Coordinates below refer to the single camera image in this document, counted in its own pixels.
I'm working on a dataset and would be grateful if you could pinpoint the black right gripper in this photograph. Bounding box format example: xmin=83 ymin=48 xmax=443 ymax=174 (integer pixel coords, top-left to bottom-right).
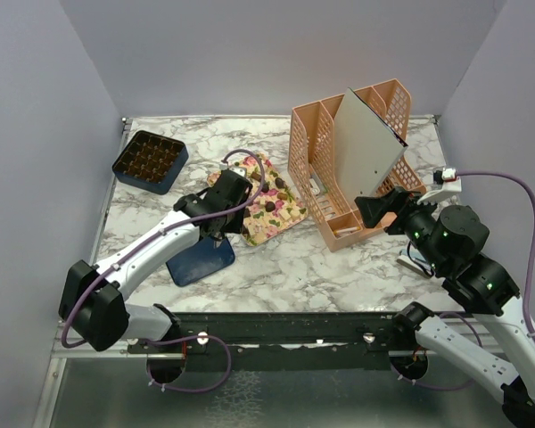
xmin=355 ymin=184 xmax=448 ymax=272

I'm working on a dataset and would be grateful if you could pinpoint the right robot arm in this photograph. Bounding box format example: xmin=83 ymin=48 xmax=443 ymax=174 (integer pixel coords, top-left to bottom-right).
xmin=355 ymin=187 xmax=535 ymax=427

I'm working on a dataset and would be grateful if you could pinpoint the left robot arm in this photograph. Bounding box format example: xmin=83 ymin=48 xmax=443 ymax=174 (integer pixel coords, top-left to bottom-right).
xmin=58 ymin=169 xmax=252 ymax=352

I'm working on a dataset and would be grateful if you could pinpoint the dark oval chocolate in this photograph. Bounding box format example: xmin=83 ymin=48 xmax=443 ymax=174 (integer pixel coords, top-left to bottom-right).
xmin=275 ymin=177 xmax=285 ymax=189

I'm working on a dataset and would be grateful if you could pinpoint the white rectangular chocolate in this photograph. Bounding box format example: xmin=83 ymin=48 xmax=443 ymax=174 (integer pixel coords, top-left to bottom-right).
xmin=279 ymin=210 xmax=293 ymax=221

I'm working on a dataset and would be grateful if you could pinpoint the blue chocolate box with insert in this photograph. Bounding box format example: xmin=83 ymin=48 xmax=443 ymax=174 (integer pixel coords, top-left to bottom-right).
xmin=111 ymin=130 xmax=189 ymax=195

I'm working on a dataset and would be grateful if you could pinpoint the glue stick with yellow cap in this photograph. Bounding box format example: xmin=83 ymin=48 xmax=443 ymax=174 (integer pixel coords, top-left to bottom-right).
xmin=333 ymin=226 xmax=360 ymax=237

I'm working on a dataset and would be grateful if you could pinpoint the floral serving tray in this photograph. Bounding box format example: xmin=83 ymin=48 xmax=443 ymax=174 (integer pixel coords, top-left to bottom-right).
xmin=206 ymin=151 xmax=309 ymax=248

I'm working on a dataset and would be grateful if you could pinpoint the stapler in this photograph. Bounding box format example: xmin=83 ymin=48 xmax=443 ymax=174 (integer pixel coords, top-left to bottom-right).
xmin=397 ymin=248 xmax=433 ymax=277

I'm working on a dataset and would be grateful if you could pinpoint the grey board in organizer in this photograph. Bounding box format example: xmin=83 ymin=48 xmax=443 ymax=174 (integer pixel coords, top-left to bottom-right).
xmin=333 ymin=88 xmax=407 ymax=205

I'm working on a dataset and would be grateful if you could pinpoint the blue box lid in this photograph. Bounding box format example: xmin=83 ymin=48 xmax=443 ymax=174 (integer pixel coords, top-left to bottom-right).
xmin=166 ymin=237 xmax=235 ymax=287

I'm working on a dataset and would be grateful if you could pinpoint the peach plastic desk organizer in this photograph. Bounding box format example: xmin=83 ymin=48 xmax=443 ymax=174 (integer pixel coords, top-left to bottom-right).
xmin=288 ymin=78 xmax=426 ymax=251

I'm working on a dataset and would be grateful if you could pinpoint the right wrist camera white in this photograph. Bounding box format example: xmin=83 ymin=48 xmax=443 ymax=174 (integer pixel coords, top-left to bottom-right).
xmin=418 ymin=167 xmax=462 ymax=204

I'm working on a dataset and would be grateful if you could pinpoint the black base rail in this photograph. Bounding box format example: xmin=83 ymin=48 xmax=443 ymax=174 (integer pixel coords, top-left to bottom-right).
xmin=128 ymin=312 xmax=417 ymax=372

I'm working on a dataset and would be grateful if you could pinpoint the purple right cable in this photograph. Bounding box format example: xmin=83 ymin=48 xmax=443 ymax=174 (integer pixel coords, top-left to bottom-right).
xmin=396 ymin=170 xmax=535 ymax=392

